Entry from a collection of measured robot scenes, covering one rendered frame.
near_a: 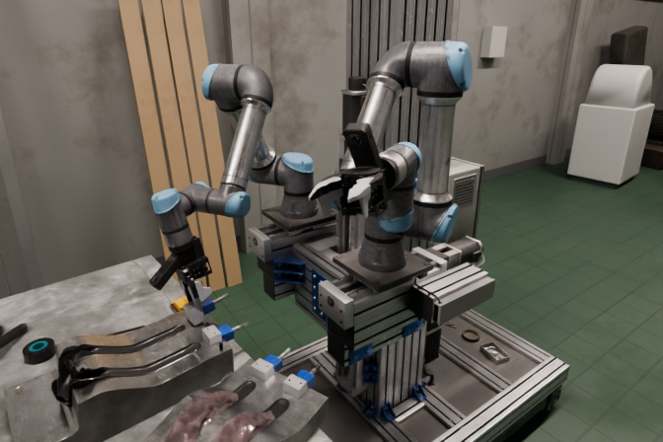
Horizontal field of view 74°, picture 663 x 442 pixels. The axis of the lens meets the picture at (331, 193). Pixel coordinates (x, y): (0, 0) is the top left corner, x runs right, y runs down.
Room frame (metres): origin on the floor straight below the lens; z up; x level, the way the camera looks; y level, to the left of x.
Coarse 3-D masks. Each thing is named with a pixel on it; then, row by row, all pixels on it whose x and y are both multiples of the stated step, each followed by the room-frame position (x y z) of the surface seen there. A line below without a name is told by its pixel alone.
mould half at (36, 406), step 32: (160, 320) 1.13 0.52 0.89; (160, 352) 0.99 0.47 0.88; (224, 352) 0.98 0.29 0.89; (32, 384) 0.90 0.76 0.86; (96, 384) 0.82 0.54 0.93; (128, 384) 0.84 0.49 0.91; (160, 384) 0.87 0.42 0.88; (192, 384) 0.92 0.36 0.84; (32, 416) 0.79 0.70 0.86; (64, 416) 0.79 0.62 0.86; (96, 416) 0.78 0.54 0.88; (128, 416) 0.82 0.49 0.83
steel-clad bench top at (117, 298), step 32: (64, 288) 1.45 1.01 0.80; (96, 288) 1.45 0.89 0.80; (128, 288) 1.45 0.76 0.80; (0, 320) 1.25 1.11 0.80; (32, 320) 1.25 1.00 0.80; (64, 320) 1.25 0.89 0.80; (96, 320) 1.25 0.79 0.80; (128, 320) 1.25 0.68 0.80; (0, 352) 1.09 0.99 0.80; (0, 384) 0.96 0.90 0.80; (0, 416) 0.85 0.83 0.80; (160, 416) 0.85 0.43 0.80
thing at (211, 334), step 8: (208, 328) 1.05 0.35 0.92; (216, 328) 1.05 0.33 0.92; (224, 328) 1.07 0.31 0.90; (232, 328) 1.08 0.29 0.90; (240, 328) 1.09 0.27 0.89; (208, 336) 1.01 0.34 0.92; (216, 336) 1.02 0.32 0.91; (224, 336) 1.04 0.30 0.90; (232, 336) 1.05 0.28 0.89; (208, 344) 1.01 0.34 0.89
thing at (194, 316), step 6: (228, 294) 1.19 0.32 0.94; (204, 300) 1.16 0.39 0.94; (210, 300) 1.15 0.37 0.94; (216, 300) 1.16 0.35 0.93; (186, 306) 1.12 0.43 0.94; (192, 306) 1.11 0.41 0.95; (204, 306) 1.12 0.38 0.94; (210, 306) 1.13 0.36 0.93; (186, 312) 1.12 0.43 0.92; (192, 312) 1.10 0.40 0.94; (198, 312) 1.11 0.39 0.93; (204, 312) 1.12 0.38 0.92; (192, 318) 1.09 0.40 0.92; (198, 318) 1.10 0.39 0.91; (204, 318) 1.11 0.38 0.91; (192, 324) 1.10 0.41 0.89
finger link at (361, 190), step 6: (360, 180) 0.71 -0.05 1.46; (366, 180) 0.71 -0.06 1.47; (354, 186) 0.67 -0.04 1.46; (360, 186) 0.67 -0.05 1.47; (366, 186) 0.67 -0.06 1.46; (348, 192) 0.65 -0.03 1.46; (354, 192) 0.65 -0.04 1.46; (360, 192) 0.66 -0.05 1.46; (366, 192) 0.67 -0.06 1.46; (348, 198) 0.64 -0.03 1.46; (354, 198) 0.65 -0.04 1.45; (360, 198) 0.66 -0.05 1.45; (366, 198) 0.69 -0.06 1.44; (360, 204) 0.67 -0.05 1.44; (366, 204) 0.68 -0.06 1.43; (366, 210) 0.68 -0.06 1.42; (366, 216) 0.67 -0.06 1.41
